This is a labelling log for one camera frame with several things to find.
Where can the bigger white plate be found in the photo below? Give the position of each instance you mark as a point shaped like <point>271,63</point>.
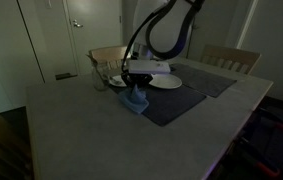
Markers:
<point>166,81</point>

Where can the clear drinking glass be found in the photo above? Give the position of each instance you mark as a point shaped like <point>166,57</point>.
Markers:
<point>100,81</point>

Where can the blue cloth towel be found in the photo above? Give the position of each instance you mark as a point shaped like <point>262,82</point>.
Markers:
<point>134,101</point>

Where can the metal spoon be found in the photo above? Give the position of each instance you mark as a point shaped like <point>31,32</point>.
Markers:
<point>116,80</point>

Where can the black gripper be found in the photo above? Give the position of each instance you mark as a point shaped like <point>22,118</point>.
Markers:
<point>137,80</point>

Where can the large dark placemat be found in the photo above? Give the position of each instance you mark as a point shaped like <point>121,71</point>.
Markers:
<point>174,103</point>

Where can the smaller white plate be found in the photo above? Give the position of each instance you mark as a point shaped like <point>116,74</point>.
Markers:
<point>116,85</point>

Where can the white door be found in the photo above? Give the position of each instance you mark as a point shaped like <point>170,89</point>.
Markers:
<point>94,36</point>

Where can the small dark placemat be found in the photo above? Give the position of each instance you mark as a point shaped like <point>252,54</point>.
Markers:
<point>207,81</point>

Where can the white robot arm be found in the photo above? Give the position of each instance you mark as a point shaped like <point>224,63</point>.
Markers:
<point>167,30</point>

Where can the red bar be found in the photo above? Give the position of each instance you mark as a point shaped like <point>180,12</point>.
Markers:
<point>281,126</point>

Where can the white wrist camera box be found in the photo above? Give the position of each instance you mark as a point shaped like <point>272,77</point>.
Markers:
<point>149,66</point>

